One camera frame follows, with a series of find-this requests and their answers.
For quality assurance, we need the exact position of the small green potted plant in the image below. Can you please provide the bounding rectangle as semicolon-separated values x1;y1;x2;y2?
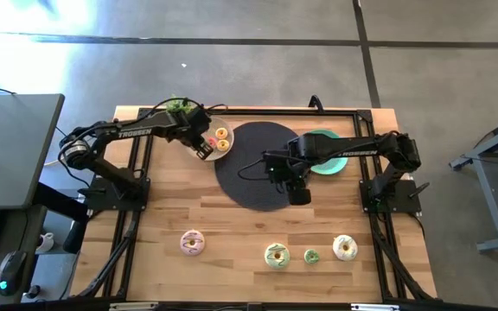
165;97;196;114

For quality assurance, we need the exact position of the large green donut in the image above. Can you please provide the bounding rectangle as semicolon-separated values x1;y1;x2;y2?
264;242;291;270

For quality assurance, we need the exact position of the beige round plate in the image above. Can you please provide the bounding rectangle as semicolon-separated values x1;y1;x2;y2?
186;116;235;162

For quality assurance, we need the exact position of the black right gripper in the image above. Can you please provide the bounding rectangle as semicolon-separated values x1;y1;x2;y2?
264;149;312;206

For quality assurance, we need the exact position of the teal round plate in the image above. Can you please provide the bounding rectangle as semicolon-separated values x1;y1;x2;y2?
307;129;349;176

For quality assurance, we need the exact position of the large white donut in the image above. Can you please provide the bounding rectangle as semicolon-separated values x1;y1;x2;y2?
332;234;359;262

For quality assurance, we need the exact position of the large pink donut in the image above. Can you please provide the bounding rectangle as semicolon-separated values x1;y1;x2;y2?
179;229;206;257

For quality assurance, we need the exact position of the black desk support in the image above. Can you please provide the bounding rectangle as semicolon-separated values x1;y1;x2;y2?
35;183;90;255

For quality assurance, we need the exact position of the white cup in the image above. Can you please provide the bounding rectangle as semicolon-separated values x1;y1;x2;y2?
35;232;55;255

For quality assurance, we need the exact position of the black round placemat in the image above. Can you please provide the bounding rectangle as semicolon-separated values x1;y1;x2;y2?
214;121;313;213

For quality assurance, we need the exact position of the black computer mouse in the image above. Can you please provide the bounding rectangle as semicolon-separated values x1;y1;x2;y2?
0;250;28;297

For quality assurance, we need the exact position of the black aluminium frame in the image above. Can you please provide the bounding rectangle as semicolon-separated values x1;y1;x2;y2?
75;106;434;303

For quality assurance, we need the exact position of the silver metal bracket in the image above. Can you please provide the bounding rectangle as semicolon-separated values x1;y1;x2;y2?
109;301;159;311
351;303;400;311

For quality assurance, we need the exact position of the grey desk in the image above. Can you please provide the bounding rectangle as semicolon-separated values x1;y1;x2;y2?
0;93;66;212

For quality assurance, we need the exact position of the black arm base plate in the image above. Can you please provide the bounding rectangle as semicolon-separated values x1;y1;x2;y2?
83;176;150;213
360;179;423;214

